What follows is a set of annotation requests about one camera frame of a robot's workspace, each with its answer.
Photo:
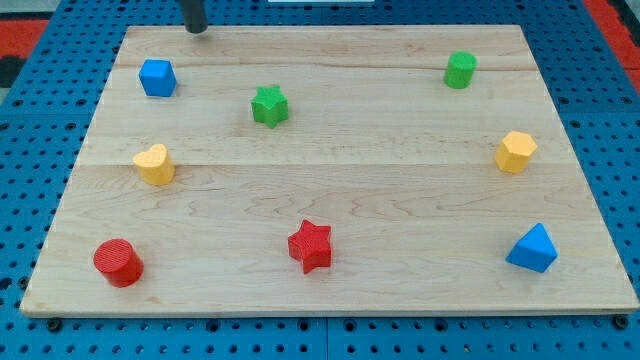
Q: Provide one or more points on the yellow hexagon block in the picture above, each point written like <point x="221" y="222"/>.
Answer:
<point x="514" y="152"/>

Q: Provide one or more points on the red cylinder block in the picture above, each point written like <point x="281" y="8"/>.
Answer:
<point x="118" y="262"/>

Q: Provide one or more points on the green star block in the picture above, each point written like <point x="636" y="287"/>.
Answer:
<point x="269" y="106"/>

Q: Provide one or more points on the red star block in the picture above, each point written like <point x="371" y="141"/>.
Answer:
<point x="311" y="246"/>

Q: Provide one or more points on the blue triangle block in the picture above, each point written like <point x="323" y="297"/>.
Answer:
<point x="534" y="250"/>

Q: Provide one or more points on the light wooden board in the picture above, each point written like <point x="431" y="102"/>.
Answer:
<point x="376" y="146"/>

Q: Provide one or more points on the blue cube block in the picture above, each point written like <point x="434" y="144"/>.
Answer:
<point x="157" y="78"/>

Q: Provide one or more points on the green cylinder block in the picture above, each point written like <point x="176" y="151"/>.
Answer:
<point x="460" y="69"/>

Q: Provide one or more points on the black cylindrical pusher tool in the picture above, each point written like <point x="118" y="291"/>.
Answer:
<point x="194" y="15"/>

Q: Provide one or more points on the yellow heart block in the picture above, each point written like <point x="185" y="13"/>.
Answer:
<point x="154" y="165"/>

